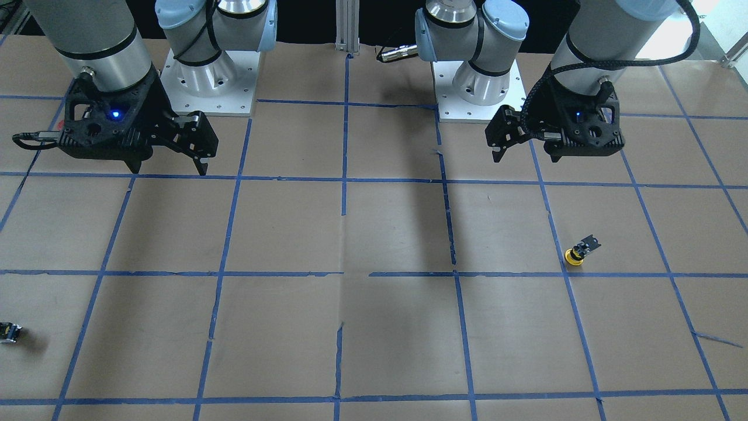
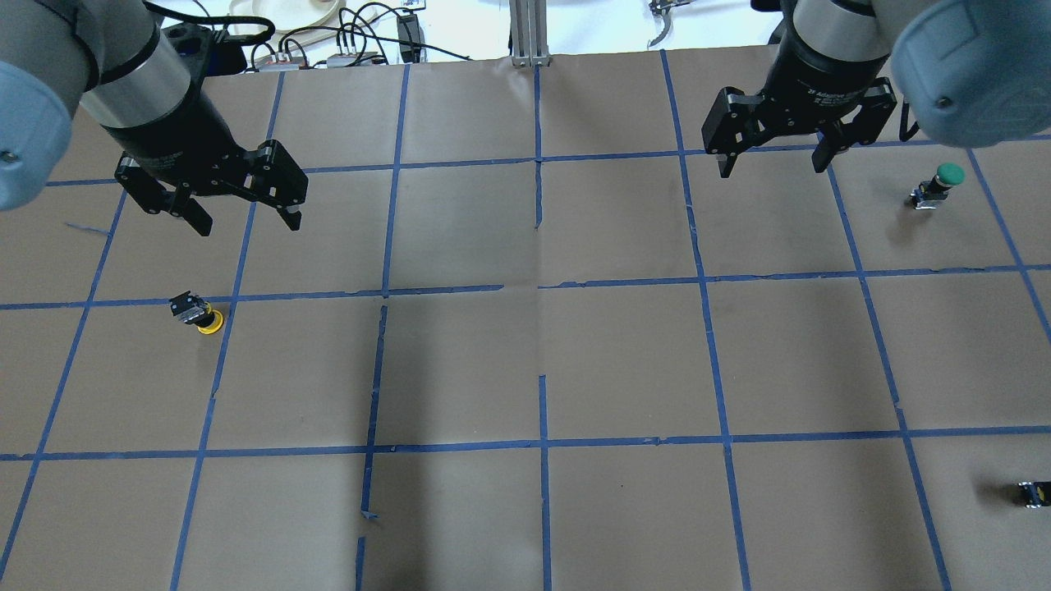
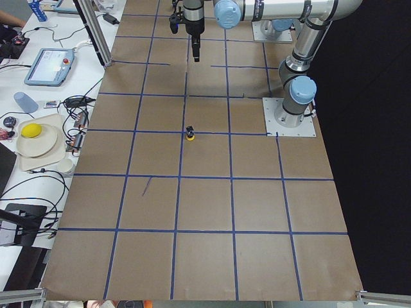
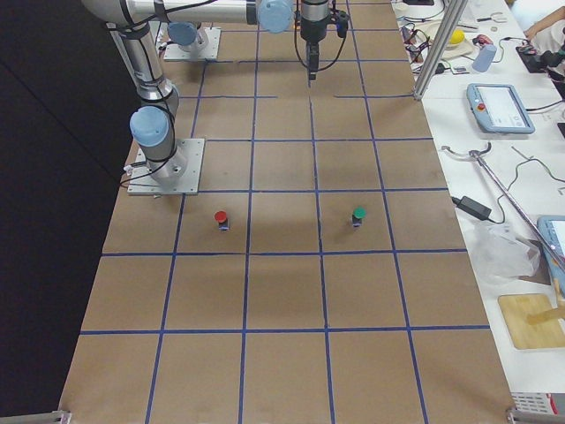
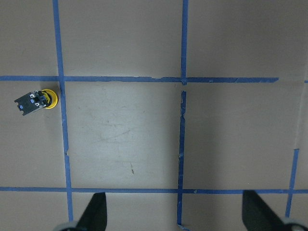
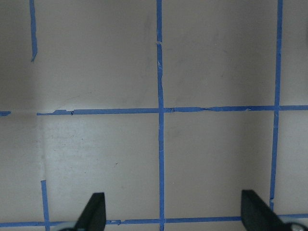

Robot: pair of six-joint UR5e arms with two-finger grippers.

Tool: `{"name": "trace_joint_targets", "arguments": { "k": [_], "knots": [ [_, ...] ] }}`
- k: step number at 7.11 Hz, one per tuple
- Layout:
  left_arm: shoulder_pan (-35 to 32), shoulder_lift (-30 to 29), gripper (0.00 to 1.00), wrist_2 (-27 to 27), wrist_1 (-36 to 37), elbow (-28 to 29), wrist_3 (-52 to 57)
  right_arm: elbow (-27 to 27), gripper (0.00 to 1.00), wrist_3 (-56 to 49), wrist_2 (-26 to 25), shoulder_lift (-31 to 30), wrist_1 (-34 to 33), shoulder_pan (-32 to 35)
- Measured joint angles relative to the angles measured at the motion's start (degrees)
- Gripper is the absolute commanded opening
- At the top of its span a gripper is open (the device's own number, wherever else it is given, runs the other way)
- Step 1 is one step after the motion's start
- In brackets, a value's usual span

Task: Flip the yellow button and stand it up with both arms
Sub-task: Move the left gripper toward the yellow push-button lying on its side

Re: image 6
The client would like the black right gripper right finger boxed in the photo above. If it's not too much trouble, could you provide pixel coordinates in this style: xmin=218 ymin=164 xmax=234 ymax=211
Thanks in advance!
xmin=241 ymin=190 xmax=286 ymax=231

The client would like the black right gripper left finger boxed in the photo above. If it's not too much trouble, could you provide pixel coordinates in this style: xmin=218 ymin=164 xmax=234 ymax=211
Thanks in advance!
xmin=75 ymin=192 xmax=106 ymax=231

